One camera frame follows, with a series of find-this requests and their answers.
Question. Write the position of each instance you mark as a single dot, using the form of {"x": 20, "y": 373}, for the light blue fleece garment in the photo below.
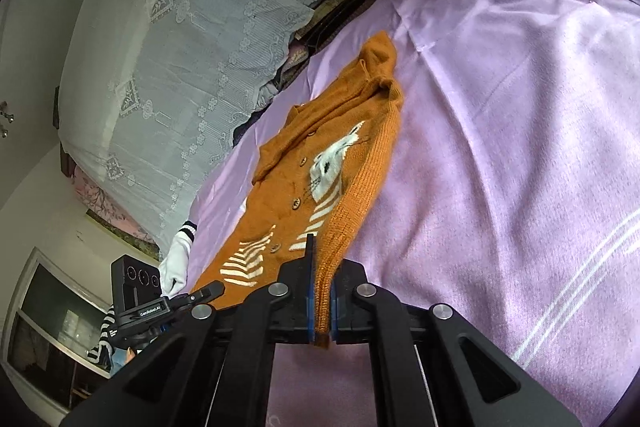
{"x": 120, "y": 359}

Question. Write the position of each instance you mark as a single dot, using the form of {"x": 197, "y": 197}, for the purple bed blanket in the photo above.
{"x": 500, "y": 157}

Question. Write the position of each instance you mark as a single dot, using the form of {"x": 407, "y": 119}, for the pink patterned quilt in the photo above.
{"x": 292, "y": 62}

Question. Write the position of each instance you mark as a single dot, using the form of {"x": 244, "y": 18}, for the aluminium sliding window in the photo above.
{"x": 50, "y": 322}

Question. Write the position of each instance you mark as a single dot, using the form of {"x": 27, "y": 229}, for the white lace cover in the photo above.
{"x": 200, "y": 32}

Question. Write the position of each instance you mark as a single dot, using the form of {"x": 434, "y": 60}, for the orange knitted cat cardigan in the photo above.
{"x": 280, "y": 187}

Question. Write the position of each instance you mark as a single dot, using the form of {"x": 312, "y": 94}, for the black and white striped sweater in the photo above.
{"x": 102, "y": 332}

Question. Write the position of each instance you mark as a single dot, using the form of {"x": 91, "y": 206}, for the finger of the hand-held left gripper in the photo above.
{"x": 205, "y": 293}

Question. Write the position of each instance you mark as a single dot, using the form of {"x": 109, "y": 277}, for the pink floral cloth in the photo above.
{"x": 100, "y": 207}

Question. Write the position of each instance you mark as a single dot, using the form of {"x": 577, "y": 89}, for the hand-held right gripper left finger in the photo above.
{"x": 295, "y": 302}

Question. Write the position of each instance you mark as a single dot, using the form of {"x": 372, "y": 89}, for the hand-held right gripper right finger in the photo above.
{"x": 345, "y": 307}

